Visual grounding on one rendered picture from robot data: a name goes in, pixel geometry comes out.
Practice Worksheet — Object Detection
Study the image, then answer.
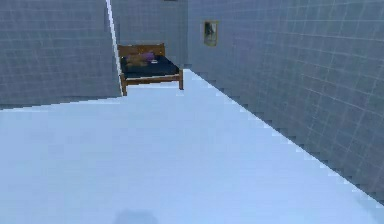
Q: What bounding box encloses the gold framed wall picture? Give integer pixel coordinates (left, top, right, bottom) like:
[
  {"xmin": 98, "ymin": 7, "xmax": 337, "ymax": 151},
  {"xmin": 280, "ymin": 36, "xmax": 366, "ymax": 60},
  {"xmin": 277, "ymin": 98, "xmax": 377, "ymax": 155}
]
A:
[{"xmin": 203, "ymin": 20, "xmax": 219, "ymax": 48}]

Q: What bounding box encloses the wooden bed with dark mattress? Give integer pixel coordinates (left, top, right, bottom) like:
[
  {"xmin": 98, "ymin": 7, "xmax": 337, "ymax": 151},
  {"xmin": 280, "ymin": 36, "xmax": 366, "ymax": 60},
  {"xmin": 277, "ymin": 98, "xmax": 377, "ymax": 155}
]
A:
[{"xmin": 117, "ymin": 43, "xmax": 185, "ymax": 97}]

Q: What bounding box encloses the purple pillow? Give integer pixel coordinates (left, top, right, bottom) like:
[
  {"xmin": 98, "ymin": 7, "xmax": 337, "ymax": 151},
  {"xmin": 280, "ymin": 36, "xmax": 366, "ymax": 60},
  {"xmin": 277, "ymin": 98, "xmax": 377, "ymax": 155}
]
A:
[{"xmin": 139, "ymin": 51, "xmax": 156, "ymax": 63}]

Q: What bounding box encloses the brown pillow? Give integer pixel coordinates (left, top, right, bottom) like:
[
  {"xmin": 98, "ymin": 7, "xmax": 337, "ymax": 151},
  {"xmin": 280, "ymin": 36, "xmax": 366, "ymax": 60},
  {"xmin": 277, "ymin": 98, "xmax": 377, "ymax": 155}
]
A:
[{"xmin": 125, "ymin": 53, "xmax": 148, "ymax": 67}]

